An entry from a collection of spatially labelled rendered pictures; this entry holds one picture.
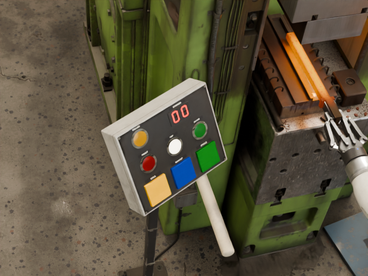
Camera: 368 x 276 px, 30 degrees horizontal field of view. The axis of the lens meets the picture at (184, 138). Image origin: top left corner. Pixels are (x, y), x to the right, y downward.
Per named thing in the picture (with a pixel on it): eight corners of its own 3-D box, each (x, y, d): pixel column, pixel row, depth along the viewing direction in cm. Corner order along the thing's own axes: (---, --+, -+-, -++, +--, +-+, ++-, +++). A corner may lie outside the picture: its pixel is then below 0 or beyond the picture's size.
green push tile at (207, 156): (220, 160, 215) (215, 140, 211) (203, 173, 212) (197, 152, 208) (216, 159, 216) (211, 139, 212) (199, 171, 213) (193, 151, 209)
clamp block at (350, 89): (363, 104, 242) (368, 92, 237) (341, 108, 240) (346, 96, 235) (349, 79, 249) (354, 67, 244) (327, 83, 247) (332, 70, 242)
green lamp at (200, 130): (207, 137, 209) (209, 128, 205) (193, 139, 207) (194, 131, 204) (205, 129, 210) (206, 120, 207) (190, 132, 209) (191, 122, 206)
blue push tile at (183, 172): (197, 177, 210) (190, 157, 207) (178, 189, 207) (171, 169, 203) (193, 175, 211) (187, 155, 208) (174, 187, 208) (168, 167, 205)
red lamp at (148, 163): (157, 170, 200) (157, 161, 196) (141, 173, 199) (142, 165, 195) (154, 162, 201) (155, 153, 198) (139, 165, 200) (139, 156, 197)
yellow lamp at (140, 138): (149, 145, 196) (149, 136, 192) (132, 149, 195) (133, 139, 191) (146, 137, 197) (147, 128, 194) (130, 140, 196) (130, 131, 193)
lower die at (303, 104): (332, 109, 240) (338, 93, 233) (279, 119, 235) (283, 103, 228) (288, 28, 264) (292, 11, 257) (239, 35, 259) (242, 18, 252)
